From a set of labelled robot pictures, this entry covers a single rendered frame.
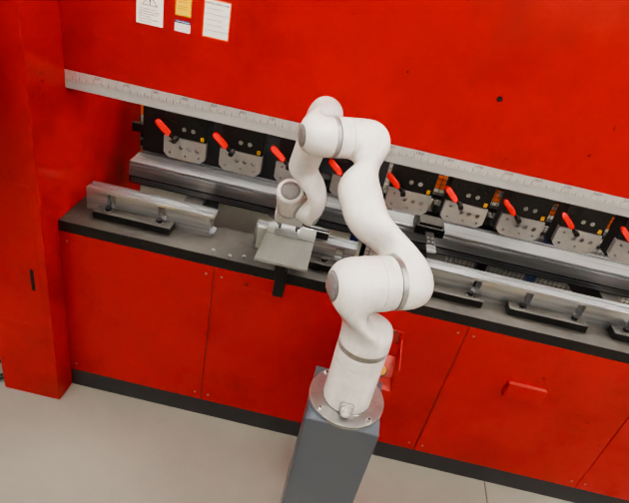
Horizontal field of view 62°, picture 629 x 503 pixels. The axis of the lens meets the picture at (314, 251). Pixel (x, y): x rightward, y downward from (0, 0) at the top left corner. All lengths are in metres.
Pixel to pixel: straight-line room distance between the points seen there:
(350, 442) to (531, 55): 1.20
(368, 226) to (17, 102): 1.20
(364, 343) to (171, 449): 1.45
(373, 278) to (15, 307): 1.65
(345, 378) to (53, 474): 1.48
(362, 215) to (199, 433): 1.59
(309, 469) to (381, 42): 1.23
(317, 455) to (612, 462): 1.59
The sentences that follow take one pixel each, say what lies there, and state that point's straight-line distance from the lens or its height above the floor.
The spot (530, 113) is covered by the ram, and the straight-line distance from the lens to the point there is 1.82.
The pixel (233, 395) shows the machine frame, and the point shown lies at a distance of 2.43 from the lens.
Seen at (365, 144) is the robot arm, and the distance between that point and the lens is 1.28.
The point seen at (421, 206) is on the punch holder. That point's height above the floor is 1.21.
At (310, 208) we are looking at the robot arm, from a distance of 1.62.
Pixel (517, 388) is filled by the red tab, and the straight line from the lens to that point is 2.26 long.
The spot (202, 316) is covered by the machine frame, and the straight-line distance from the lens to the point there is 2.16.
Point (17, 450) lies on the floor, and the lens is 2.54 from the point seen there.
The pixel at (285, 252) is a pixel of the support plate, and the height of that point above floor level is 1.00.
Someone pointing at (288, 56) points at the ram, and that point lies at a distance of 1.75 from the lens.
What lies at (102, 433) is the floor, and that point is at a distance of 2.53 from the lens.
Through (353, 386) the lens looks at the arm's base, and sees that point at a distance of 1.26.
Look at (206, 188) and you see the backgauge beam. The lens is 2.29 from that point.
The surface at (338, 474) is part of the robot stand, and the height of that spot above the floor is 0.83.
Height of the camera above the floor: 2.00
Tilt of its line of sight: 32 degrees down
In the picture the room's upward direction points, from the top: 13 degrees clockwise
